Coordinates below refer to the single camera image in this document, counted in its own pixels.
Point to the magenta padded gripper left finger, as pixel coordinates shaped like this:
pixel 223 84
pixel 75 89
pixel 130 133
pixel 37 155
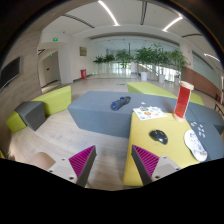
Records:
pixel 75 169

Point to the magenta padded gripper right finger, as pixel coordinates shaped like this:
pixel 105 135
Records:
pixel 151 167

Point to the black computer mouse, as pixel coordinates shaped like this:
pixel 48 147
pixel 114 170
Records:
pixel 160 136

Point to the white patterned mouse pad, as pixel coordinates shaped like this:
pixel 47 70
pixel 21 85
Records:
pixel 194 145

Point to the yellow tablecloth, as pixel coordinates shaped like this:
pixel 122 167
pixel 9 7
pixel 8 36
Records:
pixel 175 149

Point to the colourful picture card sheet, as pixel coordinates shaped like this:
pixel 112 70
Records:
pixel 148 113

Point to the large grey bench sofa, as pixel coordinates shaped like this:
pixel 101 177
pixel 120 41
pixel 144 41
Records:
pixel 92 111

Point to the blue folded cloth bundle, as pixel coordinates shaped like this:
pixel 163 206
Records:
pixel 116 105

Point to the dark grey mat with cards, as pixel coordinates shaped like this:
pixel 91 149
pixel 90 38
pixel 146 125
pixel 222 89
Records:
pixel 209 138

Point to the lime green bench left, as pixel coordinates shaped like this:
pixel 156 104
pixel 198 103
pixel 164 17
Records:
pixel 54 101

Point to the lime green bench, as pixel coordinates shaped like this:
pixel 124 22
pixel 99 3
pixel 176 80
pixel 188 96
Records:
pixel 150 89
pixel 54 101

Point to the dark grey cube stool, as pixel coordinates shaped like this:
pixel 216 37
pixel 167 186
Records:
pixel 32 113

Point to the lime green bench far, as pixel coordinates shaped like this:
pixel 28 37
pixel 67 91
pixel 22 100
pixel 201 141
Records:
pixel 150 89

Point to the red and white cup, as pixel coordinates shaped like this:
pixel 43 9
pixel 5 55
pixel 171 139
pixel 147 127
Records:
pixel 182 100

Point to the red bin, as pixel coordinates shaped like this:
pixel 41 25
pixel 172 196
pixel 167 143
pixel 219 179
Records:
pixel 83 74

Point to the potted plant white pot centre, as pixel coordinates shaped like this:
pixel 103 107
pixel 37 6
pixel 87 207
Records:
pixel 144 57

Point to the potted plant white pot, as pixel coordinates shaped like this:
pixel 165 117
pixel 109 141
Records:
pixel 161 59
pixel 144 57

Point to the potted plant white pot right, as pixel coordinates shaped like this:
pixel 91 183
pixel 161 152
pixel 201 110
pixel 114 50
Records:
pixel 161 59

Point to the wall notice board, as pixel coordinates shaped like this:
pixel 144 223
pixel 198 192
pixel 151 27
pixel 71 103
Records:
pixel 83 51

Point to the black wall television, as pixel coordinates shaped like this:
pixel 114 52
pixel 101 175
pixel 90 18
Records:
pixel 9 72

